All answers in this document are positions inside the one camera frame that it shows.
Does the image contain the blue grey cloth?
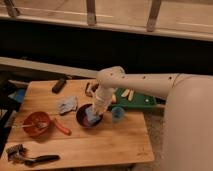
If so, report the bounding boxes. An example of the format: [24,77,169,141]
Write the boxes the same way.
[58,96,78,115]

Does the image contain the purple bowl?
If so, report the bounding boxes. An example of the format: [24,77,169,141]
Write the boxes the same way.
[76,104,103,128]

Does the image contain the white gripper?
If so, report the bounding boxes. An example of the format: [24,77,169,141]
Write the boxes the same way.
[92,86,115,115]

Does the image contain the green tray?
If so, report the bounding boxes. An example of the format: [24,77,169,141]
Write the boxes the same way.
[110,88,157,110]

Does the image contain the black handled brush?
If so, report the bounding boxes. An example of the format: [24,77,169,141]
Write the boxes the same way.
[6,144,60,167]

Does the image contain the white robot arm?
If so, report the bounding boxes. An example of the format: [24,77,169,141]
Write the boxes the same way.
[93,66,213,171]

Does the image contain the small blue cup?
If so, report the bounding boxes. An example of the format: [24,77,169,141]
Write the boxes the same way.
[111,107,125,121]

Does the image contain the orange bowl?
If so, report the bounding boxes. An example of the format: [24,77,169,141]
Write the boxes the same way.
[23,111,51,137]

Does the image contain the blue object at left edge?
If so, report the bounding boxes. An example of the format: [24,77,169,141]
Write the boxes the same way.
[10,89,26,103]

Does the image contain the orange carrot toy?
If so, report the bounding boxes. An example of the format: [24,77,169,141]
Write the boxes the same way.
[53,118,71,135]

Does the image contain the black rectangular block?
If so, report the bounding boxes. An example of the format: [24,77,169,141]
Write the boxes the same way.
[52,78,66,93]

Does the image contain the metal spoon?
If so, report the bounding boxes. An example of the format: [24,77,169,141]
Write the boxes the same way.
[11,122,48,130]

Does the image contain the yellow fry piece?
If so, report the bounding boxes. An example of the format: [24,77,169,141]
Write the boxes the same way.
[121,89,134,101]

